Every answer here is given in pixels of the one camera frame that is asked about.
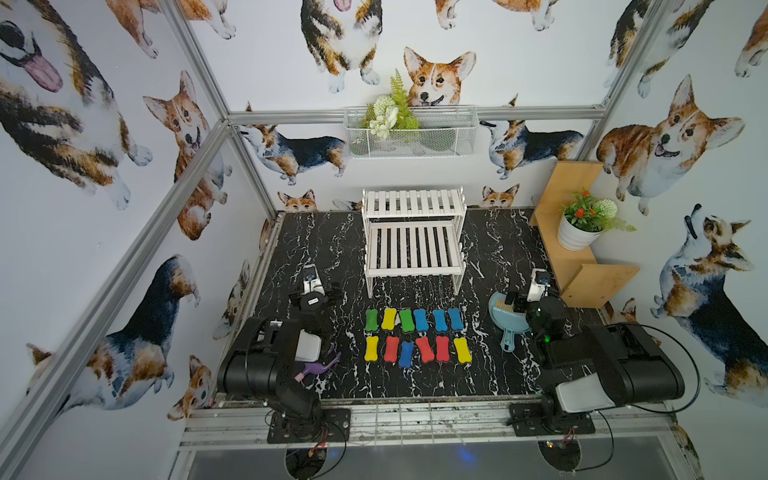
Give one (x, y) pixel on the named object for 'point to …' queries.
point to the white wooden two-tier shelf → (414, 233)
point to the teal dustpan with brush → (506, 319)
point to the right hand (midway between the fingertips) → (537, 276)
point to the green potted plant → (589, 213)
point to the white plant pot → (574, 238)
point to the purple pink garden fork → (313, 368)
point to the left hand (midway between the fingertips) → (312, 271)
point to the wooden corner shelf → (580, 281)
